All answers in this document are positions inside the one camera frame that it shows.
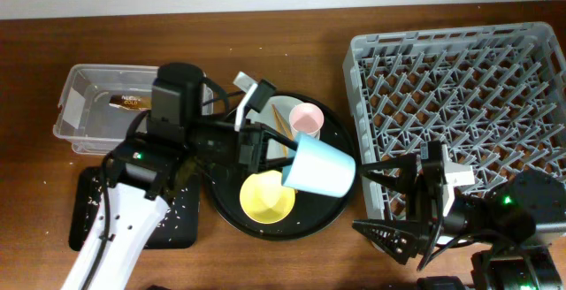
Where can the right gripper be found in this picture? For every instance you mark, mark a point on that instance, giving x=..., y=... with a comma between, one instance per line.
x=419, y=234

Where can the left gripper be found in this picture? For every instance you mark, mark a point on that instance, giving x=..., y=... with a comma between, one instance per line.
x=254, y=156

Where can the wooden chopstick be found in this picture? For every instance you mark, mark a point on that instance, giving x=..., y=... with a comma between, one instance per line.
x=279, y=128
x=283, y=124

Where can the blue plastic cup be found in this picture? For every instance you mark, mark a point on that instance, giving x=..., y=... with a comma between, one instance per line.
x=319, y=168

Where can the grey round plate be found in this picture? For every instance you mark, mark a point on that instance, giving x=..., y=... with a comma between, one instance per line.
x=284, y=104

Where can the pink plastic cup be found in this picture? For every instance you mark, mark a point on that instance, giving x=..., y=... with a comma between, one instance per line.
x=306, y=118

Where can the yellow bowl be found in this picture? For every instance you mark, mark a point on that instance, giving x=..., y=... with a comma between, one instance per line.
x=264, y=199

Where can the gold snack wrapper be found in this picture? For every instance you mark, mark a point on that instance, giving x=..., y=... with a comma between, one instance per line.
x=130, y=102

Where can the nut shell food scraps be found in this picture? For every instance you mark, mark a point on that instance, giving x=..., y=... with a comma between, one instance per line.
x=183, y=174

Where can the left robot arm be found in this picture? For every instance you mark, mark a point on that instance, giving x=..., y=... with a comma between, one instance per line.
x=163, y=148

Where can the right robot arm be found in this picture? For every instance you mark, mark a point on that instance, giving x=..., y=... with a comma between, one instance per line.
x=518, y=219

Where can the grey dishwasher rack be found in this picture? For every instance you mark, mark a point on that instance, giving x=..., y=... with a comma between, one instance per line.
x=494, y=94

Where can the clear plastic waste bin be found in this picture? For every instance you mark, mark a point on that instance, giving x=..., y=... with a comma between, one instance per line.
x=92, y=126

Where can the round black serving tray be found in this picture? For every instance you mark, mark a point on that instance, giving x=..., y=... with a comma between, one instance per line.
x=311, y=213

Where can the black rectangular tray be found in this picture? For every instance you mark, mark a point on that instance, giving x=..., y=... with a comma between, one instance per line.
x=177, y=230

